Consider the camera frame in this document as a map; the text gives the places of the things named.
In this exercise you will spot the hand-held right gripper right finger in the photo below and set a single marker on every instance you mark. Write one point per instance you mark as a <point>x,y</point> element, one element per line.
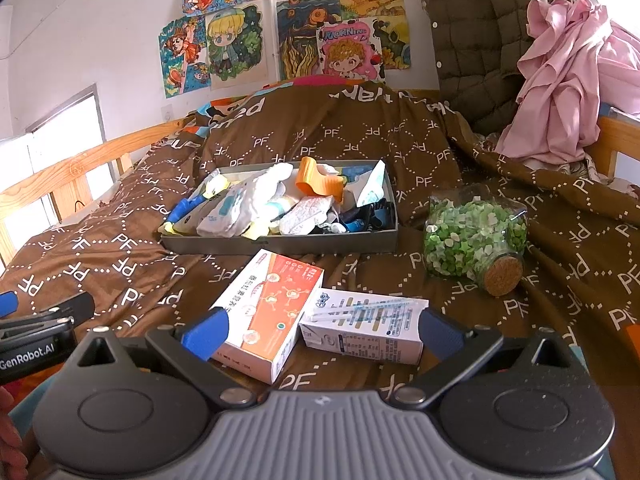
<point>442,334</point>

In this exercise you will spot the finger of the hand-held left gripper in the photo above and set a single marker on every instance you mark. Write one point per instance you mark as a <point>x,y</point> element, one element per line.
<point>7,304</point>
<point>60,312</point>

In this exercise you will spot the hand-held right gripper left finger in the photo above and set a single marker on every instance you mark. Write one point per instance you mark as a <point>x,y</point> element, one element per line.
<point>205,334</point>

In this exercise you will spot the white printed baby cloth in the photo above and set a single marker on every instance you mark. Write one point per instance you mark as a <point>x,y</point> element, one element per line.
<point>225,212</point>

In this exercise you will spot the dark blue black cloth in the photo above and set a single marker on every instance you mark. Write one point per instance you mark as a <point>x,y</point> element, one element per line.
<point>370,217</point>

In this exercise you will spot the pale patterned cloth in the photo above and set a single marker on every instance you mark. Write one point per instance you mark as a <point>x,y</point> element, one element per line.
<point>305,215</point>

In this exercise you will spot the white teal packet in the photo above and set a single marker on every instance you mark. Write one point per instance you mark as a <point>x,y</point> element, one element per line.
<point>371,185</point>

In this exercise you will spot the orange plastic clip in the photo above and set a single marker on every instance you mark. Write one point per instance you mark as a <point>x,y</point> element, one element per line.
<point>317,180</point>

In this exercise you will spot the orange white medicine box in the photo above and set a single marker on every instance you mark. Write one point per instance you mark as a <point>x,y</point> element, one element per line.
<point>270,315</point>

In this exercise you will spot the white carton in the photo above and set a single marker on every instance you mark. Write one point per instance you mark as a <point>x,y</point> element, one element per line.
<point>370,327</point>

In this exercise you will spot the pink fleece clothing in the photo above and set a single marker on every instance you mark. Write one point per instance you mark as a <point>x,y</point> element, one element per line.
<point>6,435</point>

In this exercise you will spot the jar of green stars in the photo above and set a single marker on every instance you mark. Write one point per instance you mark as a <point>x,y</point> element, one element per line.
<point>470,240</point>

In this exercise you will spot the brown printed blanket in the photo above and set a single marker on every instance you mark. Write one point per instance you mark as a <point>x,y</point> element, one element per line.
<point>350,135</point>

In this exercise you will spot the orange haired girl poster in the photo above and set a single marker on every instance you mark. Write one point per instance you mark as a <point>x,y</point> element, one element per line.
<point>182,57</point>

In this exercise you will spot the pink cloth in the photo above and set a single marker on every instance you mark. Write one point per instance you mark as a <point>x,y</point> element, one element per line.
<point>565,85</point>

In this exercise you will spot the blond boy green poster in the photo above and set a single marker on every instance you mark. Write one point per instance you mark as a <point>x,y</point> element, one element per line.
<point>235,45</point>

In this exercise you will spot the dark dinosaur poster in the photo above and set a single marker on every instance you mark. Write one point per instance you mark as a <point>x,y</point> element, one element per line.
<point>395,45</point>

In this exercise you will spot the pink blond character poster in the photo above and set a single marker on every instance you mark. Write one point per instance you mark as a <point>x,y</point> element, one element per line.
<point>350,55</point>

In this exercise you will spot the brown puffer jacket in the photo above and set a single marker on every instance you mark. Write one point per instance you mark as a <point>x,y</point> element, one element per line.
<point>480,35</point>

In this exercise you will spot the seaweed fish poster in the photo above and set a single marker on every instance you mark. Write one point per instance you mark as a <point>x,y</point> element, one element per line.
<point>300,40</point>

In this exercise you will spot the yellow orange landscape poster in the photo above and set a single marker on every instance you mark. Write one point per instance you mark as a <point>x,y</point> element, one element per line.
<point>372,5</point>

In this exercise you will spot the wooden bed side rail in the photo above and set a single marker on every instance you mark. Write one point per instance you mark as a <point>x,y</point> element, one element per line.
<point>75,165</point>

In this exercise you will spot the white wall socket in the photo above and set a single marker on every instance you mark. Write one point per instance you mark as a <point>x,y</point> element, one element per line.
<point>168,113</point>

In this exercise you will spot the wooden bed end rail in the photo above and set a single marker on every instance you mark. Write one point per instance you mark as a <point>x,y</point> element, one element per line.
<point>617,145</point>

